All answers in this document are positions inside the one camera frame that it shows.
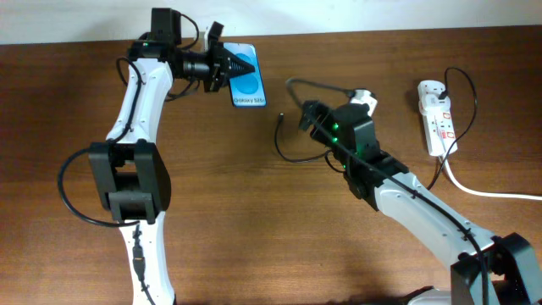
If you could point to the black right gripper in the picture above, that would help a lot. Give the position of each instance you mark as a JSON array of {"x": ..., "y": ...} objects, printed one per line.
[{"x": 307, "y": 119}]

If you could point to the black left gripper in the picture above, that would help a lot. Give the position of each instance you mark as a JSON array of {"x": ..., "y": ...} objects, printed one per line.
[{"x": 220, "y": 61}]

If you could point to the blue Galaxy smartphone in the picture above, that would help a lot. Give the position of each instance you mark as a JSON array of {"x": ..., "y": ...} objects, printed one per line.
[{"x": 247, "y": 91}]

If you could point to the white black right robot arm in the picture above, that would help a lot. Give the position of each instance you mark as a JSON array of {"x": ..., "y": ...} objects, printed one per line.
[{"x": 484, "y": 268}]

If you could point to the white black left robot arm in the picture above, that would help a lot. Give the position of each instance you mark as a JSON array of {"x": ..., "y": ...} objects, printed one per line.
[{"x": 132, "y": 181}]

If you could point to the white USB charger adapter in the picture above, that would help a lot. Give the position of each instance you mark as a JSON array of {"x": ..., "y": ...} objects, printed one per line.
[{"x": 430, "y": 100}]

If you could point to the white power strip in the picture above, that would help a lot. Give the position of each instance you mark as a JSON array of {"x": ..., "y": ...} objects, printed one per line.
[{"x": 439, "y": 133}]

